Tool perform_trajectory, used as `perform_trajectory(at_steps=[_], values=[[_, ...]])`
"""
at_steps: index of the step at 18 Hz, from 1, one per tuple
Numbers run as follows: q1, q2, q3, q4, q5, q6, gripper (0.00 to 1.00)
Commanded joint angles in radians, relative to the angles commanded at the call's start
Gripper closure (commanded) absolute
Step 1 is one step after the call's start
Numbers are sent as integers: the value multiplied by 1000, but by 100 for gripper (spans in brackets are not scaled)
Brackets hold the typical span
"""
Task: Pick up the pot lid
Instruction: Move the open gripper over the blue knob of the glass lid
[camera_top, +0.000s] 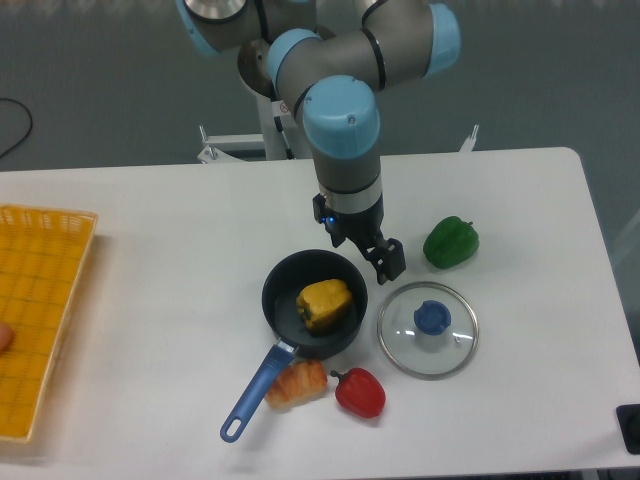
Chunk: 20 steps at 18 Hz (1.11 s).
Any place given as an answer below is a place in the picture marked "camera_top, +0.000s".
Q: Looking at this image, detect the yellow bell pepper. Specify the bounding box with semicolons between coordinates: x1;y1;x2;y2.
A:
296;279;353;335

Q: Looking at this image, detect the glass lid with blue knob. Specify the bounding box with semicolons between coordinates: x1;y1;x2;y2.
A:
376;281;480;380

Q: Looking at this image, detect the green bell pepper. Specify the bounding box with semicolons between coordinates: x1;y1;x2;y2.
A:
423;216;480;270

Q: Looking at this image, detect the black device at table edge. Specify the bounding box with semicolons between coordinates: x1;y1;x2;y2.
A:
616;404;640;455

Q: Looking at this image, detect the red bell pepper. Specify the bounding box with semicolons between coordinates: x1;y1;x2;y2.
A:
330;368;386;419

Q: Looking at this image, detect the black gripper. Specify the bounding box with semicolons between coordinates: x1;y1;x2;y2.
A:
313;194;406;285

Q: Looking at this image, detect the fingertip at left edge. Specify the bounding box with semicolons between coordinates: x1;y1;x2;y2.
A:
0;322;14;352

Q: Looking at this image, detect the black cable on floor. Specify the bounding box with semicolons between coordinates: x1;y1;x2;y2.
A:
0;97;34;159

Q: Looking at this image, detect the croissant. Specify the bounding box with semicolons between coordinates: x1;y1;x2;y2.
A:
264;360;327;410

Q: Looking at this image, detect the yellow woven basket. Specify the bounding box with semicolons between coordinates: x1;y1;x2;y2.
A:
1;204;98;443

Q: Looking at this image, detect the dark pot with blue handle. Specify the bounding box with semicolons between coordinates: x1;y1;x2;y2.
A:
220;250;368;443

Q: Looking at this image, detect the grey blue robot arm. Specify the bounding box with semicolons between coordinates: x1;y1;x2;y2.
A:
177;1;461;283

